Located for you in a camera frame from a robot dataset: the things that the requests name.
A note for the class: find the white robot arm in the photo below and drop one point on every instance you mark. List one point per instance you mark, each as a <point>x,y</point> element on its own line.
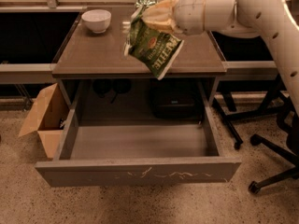
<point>269,19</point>

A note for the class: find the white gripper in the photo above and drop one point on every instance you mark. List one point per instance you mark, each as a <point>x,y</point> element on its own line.
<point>189,13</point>

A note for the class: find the grey open drawer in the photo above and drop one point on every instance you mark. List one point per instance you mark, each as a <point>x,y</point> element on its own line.
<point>107,152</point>

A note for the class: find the crumpled green snack bag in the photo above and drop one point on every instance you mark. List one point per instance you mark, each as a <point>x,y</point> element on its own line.
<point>145,3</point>

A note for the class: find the brown counter cabinet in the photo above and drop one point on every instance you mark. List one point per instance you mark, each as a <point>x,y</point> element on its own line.
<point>88,56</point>

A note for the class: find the green jalapeno chip bag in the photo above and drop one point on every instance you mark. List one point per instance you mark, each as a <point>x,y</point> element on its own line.
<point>157,50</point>

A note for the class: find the open cardboard box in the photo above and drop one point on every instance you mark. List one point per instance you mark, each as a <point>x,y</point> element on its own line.
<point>46,117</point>

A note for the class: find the black stand legs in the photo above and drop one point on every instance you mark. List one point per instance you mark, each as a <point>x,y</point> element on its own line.
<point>226,88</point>

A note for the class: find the white ceramic bowl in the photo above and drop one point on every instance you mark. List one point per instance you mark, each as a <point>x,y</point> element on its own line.
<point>97,20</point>

